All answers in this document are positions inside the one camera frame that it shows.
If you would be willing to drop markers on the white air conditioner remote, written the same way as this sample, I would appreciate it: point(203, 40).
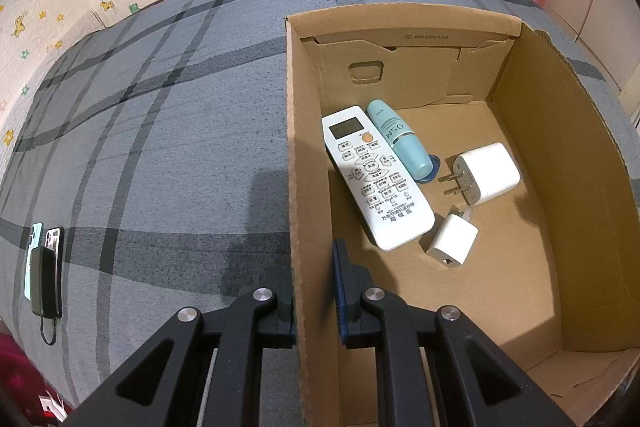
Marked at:
point(393, 206)

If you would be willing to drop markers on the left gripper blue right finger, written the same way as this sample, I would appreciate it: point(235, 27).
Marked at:
point(354, 325)

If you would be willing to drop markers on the dark cased smartphone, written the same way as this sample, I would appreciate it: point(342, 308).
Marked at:
point(54, 241)

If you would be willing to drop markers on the brown cardboard box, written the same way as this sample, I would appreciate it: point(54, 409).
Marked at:
point(553, 276)

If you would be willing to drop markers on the large white charger block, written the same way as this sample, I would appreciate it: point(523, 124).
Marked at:
point(483, 174)

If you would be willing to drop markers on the light blue smartphone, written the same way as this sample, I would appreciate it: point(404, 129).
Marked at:
point(35, 239)

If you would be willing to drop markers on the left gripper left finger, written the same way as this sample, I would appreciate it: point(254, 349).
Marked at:
point(286, 325)

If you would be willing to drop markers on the small white plug adapter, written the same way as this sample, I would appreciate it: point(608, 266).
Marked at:
point(451, 239)

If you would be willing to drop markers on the light blue cosmetic tube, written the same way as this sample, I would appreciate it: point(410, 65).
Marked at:
point(401, 139)

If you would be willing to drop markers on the grey plaid blanket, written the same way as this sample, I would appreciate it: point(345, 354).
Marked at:
point(160, 146)

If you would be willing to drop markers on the black power bank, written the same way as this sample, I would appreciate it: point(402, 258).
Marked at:
point(36, 283)

